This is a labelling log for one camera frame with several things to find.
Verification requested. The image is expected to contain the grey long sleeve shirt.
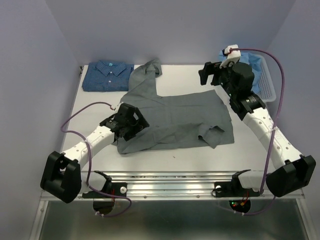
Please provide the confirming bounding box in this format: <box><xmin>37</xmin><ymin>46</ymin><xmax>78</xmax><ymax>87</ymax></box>
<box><xmin>117</xmin><ymin>59</ymin><xmax>235</xmax><ymax>154</ymax></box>

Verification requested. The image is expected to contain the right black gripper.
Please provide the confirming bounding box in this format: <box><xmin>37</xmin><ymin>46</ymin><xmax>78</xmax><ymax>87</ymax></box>
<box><xmin>197</xmin><ymin>59</ymin><xmax>236</xmax><ymax>98</ymax></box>

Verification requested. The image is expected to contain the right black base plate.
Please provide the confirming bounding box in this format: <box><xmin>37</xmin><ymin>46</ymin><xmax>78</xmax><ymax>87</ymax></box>
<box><xmin>211</xmin><ymin>181</ymin><xmax>260</xmax><ymax>198</ymax></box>

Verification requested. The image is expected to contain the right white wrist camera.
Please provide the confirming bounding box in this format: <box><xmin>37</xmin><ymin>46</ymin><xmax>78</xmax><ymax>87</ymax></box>
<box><xmin>219</xmin><ymin>44</ymin><xmax>241</xmax><ymax>69</ymax></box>

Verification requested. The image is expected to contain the crumpled light blue shirt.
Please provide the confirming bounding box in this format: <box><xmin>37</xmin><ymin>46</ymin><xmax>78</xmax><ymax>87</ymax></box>
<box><xmin>217</xmin><ymin>49</ymin><xmax>263</xmax><ymax>95</ymax></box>

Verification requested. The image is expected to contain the folded dark blue checked shirt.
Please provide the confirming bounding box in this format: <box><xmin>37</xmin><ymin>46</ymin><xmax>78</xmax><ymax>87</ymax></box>
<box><xmin>82</xmin><ymin>60</ymin><xmax>134</xmax><ymax>92</ymax></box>

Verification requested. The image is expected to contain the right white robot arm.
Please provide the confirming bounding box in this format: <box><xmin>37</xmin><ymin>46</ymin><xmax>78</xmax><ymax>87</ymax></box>
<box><xmin>198</xmin><ymin>62</ymin><xmax>316</xmax><ymax>198</ymax></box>

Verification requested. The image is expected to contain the aluminium mounting rail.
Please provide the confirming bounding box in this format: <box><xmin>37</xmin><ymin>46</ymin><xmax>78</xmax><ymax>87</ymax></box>
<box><xmin>39</xmin><ymin>170</ymin><xmax>306</xmax><ymax>201</ymax></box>

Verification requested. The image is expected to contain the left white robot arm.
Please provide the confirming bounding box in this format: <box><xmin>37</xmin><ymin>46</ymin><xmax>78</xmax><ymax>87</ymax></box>
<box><xmin>40</xmin><ymin>103</ymin><xmax>150</xmax><ymax>203</ymax></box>

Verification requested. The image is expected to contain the white plastic basket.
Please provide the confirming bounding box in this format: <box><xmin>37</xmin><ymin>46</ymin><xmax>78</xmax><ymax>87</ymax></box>
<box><xmin>257</xmin><ymin>54</ymin><xmax>277</xmax><ymax>104</ymax></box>

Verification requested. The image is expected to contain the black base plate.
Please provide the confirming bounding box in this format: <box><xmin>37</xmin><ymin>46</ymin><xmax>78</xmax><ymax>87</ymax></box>
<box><xmin>211</xmin><ymin>181</ymin><xmax>260</xmax><ymax>198</ymax></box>
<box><xmin>81</xmin><ymin>182</ymin><xmax>128</xmax><ymax>199</ymax></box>

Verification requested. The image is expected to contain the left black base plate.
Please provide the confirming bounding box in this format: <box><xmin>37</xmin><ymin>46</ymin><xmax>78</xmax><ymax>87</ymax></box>
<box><xmin>81</xmin><ymin>182</ymin><xmax>128</xmax><ymax>199</ymax></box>

